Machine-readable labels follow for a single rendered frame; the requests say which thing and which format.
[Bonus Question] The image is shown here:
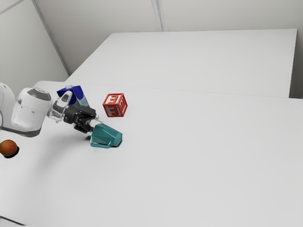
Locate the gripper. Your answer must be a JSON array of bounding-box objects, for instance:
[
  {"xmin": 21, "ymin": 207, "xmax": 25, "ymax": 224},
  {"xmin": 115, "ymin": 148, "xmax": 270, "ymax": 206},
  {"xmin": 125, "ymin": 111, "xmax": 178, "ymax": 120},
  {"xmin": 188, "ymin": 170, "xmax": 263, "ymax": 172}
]
[{"xmin": 62, "ymin": 105, "xmax": 100, "ymax": 134}]

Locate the orange red fruit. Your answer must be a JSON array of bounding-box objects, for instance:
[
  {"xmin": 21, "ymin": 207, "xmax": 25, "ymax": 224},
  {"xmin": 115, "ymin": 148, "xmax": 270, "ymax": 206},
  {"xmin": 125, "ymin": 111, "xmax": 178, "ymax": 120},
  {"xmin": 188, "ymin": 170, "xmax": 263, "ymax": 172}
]
[{"xmin": 0, "ymin": 139, "xmax": 18, "ymax": 157}]

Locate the teal faceted mug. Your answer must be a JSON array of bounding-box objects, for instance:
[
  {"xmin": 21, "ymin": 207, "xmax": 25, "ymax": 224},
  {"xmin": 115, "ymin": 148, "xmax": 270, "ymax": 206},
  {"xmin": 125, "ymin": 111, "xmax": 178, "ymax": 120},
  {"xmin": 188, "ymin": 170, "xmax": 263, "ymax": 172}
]
[{"xmin": 89, "ymin": 123, "xmax": 124, "ymax": 149}]

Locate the blue and white carton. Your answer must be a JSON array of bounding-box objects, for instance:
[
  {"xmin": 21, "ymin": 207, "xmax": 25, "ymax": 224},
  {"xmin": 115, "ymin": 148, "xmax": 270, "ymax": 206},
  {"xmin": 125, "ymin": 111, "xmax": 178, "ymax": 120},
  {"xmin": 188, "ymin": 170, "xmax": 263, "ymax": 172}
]
[{"xmin": 56, "ymin": 84, "xmax": 90, "ymax": 111}]

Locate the red letter block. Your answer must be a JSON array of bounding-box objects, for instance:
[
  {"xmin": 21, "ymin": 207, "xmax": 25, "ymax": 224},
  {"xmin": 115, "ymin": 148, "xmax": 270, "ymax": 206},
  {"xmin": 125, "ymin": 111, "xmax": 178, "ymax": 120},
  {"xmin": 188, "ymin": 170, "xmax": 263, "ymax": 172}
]
[{"xmin": 102, "ymin": 93, "xmax": 128, "ymax": 118}]

